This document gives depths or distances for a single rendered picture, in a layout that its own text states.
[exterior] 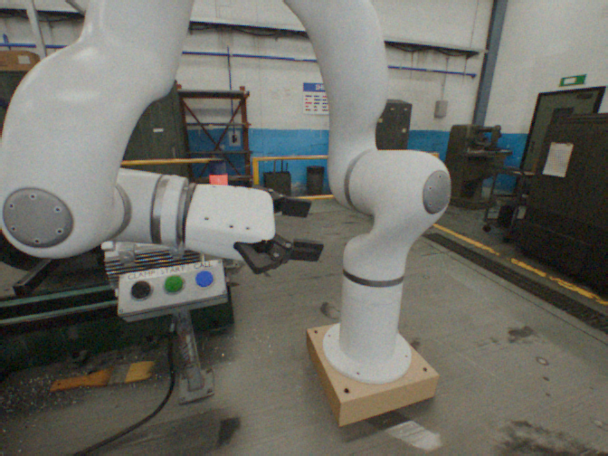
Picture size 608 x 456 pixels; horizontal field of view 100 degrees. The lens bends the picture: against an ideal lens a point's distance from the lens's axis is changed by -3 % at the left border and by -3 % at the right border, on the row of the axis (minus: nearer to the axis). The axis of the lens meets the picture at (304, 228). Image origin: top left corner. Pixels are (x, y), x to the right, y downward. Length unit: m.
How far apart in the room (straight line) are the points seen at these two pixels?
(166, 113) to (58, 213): 3.62
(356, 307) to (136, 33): 0.50
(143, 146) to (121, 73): 3.63
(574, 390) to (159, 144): 3.88
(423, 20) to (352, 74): 7.08
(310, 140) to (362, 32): 5.57
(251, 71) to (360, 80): 5.44
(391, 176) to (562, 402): 0.60
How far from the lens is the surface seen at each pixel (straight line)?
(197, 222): 0.31
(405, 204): 0.41
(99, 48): 0.33
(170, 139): 3.85
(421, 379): 0.63
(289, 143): 5.86
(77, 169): 0.26
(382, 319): 0.55
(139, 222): 0.32
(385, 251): 0.47
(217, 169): 0.99
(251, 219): 0.32
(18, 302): 0.97
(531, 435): 0.72
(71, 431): 0.73
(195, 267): 0.52
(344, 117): 0.45
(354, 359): 0.61
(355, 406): 0.58
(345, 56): 0.43
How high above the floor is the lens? 1.31
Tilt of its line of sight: 20 degrees down
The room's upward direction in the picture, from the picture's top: straight up
